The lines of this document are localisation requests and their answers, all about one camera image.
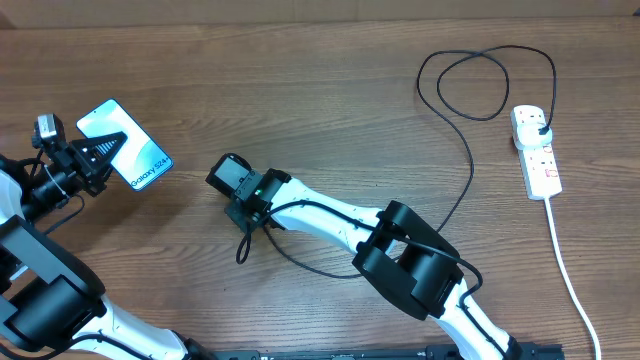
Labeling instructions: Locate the blue screen Galaxy smartphone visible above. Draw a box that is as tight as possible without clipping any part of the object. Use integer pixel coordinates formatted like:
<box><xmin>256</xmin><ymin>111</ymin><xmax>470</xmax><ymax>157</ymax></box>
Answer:
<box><xmin>76</xmin><ymin>98</ymin><xmax>173</xmax><ymax>191</ymax></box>

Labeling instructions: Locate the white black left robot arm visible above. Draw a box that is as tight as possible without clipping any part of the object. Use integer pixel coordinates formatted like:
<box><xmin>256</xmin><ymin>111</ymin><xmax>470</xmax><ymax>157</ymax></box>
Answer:
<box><xmin>1</xmin><ymin>132</ymin><xmax>215</xmax><ymax>359</ymax></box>

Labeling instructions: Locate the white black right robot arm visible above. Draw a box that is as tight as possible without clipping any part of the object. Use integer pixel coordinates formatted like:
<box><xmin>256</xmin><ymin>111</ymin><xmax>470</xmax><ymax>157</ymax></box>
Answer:
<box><xmin>206</xmin><ymin>153</ymin><xmax>524</xmax><ymax>359</ymax></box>

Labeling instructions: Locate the white charger plug adapter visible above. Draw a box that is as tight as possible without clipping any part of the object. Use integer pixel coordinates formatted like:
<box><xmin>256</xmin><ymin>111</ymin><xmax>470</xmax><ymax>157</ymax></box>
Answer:
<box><xmin>513</xmin><ymin>124</ymin><xmax>553</xmax><ymax>151</ymax></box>

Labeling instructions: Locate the white power strip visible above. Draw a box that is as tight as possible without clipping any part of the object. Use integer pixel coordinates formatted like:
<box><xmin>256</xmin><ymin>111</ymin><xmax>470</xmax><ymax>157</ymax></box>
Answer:
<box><xmin>510</xmin><ymin>105</ymin><xmax>562</xmax><ymax>200</ymax></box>

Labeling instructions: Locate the white power strip cord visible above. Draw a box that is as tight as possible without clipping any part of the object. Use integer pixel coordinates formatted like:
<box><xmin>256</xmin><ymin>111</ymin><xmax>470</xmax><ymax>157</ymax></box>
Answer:
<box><xmin>543</xmin><ymin>196</ymin><xmax>603</xmax><ymax>360</ymax></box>

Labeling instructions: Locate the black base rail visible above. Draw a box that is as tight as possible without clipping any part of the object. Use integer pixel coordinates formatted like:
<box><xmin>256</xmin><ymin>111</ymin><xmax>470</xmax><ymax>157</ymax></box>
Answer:
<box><xmin>212</xmin><ymin>343</ymin><xmax>565</xmax><ymax>360</ymax></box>

